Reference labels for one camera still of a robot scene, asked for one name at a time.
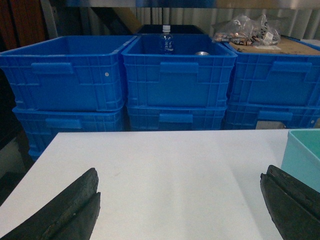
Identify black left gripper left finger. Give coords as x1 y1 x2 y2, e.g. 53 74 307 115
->
1 167 101 240

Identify brown cardboard sheet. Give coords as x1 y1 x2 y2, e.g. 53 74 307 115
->
228 37 320 56

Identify teal plastic tray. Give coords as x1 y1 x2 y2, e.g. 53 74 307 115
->
281 128 320 180

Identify blue crate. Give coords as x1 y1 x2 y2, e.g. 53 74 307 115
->
126 105 227 131
122 34 237 108
12 107 125 161
222 103 320 130
0 35 134 112
224 37 320 108

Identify clear bag of parts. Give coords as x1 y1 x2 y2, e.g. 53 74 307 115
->
212 14 281 47

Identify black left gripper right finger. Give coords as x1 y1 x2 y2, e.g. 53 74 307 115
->
260 165 320 240

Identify upper left blue crate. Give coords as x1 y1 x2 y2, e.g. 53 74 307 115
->
0 35 134 112

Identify silver metal can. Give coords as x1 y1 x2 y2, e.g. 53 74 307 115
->
195 51 210 56

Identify clear water bottle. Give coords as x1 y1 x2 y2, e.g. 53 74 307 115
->
159 25 174 55

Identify upper middle blue crate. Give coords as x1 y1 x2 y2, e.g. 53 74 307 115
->
122 34 237 108

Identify lower left blue crate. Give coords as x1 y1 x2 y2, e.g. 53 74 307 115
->
12 107 125 161

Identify lower right blue crate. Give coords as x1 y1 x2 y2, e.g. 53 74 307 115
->
222 103 320 130

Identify upper right blue crate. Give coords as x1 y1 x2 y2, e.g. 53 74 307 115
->
224 37 320 108

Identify lower middle blue crate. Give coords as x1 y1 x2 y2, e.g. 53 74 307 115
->
126 105 227 131

